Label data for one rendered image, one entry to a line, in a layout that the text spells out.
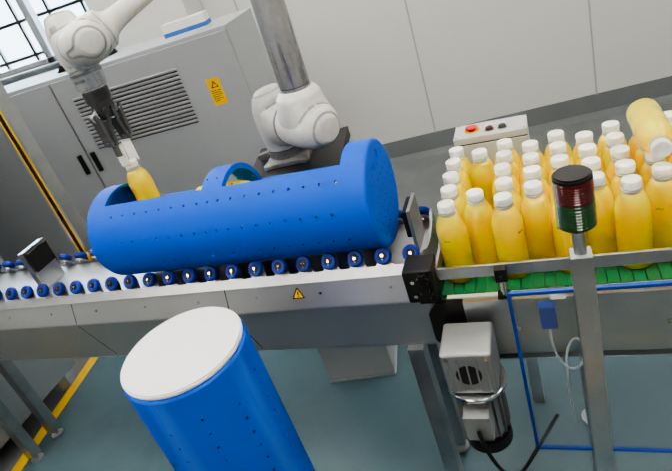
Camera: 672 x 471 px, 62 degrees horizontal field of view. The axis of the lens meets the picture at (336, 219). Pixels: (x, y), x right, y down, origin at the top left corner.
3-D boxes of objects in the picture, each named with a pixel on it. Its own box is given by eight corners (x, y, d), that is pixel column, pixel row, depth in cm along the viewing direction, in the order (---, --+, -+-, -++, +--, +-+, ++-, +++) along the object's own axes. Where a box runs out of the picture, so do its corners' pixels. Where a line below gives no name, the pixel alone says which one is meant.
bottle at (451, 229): (453, 265, 140) (438, 201, 132) (480, 267, 136) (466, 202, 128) (443, 282, 135) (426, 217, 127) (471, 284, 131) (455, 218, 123)
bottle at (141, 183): (172, 215, 175) (145, 163, 167) (151, 226, 173) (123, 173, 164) (166, 209, 181) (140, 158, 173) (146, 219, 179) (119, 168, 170)
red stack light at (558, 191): (552, 192, 97) (550, 172, 95) (592, 186, 95) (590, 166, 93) (555, 210, 92) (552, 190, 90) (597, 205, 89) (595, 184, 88)
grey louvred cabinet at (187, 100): (68, 272, 439) (-41, 100, 373) (326, 219, 385) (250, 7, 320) (28, 317, 392) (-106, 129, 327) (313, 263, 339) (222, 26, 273)
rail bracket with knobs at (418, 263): (416, 284, 138) (406, 251, 134) (444, 282, 136) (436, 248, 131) (410, 311, 130) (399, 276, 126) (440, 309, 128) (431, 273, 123)
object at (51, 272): (60, 273, 204) (37, 238, 197) (68, 272, 202) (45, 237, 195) (41, 290, 195) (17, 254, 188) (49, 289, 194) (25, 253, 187)
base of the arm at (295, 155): (267, 150, 220) (262, 137, 218) (319, 138, 213) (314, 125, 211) (254, 173, 206) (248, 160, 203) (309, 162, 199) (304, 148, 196)
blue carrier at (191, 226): (163, 239, 195) (123, 169, 181) (404, 207, 162) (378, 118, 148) (118, 294, 172) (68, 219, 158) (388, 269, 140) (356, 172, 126)
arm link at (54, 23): (61, 75, 158) (69, 75, 147) (33, 20, 151) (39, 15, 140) (98, 62, 162) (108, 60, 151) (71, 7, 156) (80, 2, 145)
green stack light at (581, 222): (556, 216, 99) (552, 192, 97) (595, 211, 97) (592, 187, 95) (558, 235, 94) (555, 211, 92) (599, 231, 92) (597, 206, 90)
